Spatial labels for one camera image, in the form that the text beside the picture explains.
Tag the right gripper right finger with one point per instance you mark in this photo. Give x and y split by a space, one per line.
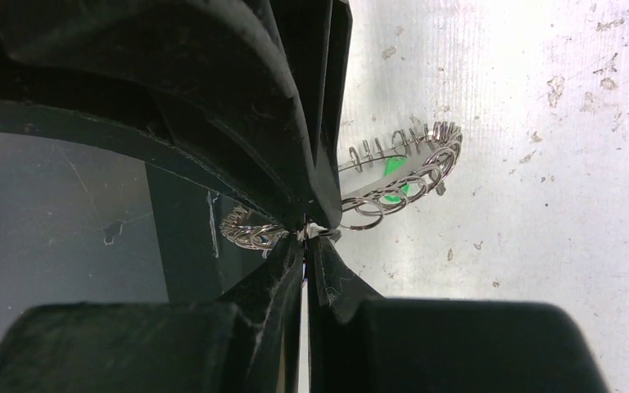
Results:
361 341

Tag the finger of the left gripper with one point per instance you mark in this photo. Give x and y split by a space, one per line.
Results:
201 89
317 36

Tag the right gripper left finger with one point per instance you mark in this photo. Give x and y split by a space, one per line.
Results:
245 341

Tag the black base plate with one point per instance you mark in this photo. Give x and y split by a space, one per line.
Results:
199 263

